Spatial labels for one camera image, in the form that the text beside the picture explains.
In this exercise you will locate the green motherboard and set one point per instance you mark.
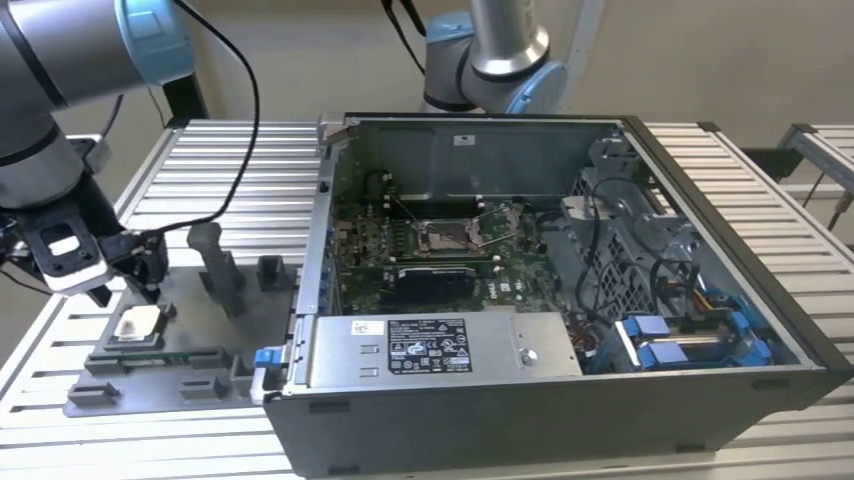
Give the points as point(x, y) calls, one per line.
point(528, 292)

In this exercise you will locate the black vertical frame post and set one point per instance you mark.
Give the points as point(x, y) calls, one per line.
point(186, 102)

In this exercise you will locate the blue disk bay bracket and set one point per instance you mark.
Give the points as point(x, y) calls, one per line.
point(761, 352)

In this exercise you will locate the silver power supply unit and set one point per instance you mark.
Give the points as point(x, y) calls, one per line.
point(494, 350)

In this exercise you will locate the blue case latch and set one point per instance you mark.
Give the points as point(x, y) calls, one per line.
point(265, 359)

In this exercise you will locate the open grey PC case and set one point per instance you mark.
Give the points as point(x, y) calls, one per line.
point(468, 430)

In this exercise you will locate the CPU socket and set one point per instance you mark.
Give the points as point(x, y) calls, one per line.
point(446, 239)

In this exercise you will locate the blue disk carrier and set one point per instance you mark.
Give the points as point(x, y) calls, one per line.
point(648, 326)
point(662, 355)

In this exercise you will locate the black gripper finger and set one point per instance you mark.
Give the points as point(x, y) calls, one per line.
point(153, 290)
point(101, 297)

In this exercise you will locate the grey metal drive cage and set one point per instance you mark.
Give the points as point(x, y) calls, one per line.
point(568, 270)

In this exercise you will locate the black graphics card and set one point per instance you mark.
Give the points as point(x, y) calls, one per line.
point(434, 287)

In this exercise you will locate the small white camera box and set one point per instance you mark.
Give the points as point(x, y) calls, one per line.
point(97, 152)

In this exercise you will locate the thin metal locking lever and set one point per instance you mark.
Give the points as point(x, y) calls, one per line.
point(406, 209)
point(504, 237)

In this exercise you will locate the silver CPU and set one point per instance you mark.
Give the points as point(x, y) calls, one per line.
point(137, 322)

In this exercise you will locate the white black camera box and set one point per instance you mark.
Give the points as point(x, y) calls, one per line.
point(74, 280)

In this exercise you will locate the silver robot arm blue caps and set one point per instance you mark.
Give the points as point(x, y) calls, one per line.
point(61, 50)

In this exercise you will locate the metal slat side table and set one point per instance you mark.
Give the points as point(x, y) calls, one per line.
point(835, 145)

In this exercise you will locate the white label sticker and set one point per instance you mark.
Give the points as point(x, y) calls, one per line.
point(464, 140)

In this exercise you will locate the grey plastic parts rack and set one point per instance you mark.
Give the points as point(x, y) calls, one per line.
point(194, 330)

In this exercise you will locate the green RAM stick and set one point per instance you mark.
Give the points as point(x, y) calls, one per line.
point(167, 358)

